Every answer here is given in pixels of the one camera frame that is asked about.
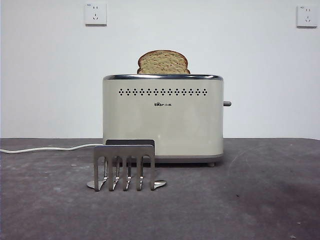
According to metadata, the steel bread rack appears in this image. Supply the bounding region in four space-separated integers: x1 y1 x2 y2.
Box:
86 139 167 192

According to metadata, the beige two-slot toaster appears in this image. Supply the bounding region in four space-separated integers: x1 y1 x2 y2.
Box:
101 73 225 168

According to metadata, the white power cord with plug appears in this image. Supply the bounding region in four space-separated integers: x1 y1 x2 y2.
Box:
0 142 104 154

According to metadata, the white wall socket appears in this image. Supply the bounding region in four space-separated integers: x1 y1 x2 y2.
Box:
296 4 318 29
84 2 108 27

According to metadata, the brown bread slice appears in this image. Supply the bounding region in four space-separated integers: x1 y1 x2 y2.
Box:
136 50 191 75

